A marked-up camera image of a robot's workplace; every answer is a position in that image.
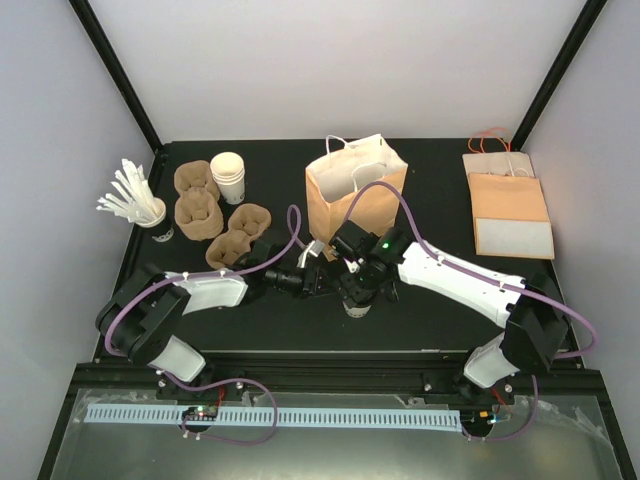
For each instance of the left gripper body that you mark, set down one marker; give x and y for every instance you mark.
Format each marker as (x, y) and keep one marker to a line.
(309, 276)

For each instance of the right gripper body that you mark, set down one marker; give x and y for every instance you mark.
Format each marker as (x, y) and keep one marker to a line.
(365, 287)

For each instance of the white paper coffee cup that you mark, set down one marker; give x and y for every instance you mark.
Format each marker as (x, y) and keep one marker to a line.
(356, 310)

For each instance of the small brown cup carrier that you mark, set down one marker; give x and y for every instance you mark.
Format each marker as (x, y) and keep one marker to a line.
(246, 224)

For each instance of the brown paper bag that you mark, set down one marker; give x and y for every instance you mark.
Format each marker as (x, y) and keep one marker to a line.
(340, 185)
(510, 217)

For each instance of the brown cup carrier stack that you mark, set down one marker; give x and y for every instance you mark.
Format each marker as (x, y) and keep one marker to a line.
(197, 212)

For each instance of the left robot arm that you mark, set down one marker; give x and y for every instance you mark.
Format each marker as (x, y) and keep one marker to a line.
(140, 320)

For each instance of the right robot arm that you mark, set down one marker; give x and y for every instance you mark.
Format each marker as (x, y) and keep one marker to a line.
(527, 312)

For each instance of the stack of paper cups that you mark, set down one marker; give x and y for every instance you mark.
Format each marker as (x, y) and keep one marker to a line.
(228, 172)

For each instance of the flat brown paper bag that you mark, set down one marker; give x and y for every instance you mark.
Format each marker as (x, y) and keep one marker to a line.
(510, 217)

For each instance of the cup of white stirrers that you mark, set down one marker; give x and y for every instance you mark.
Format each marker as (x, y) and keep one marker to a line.
(134, 201)

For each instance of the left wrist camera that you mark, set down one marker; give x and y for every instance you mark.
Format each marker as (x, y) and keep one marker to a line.
(311, 251)

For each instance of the orange bag handle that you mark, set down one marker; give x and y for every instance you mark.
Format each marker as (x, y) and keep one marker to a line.
(500, 135)

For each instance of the light blue cable duct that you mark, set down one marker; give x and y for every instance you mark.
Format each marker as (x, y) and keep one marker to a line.
(349, 418)

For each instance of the right black frame post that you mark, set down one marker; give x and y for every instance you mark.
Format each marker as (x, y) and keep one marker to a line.
(572, 44)

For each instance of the black frame post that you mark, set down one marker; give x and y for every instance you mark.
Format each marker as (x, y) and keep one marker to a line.
(572, 44)
(103, 47)

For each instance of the left black frame post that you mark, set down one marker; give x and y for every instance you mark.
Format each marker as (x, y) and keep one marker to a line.
(103, 47)

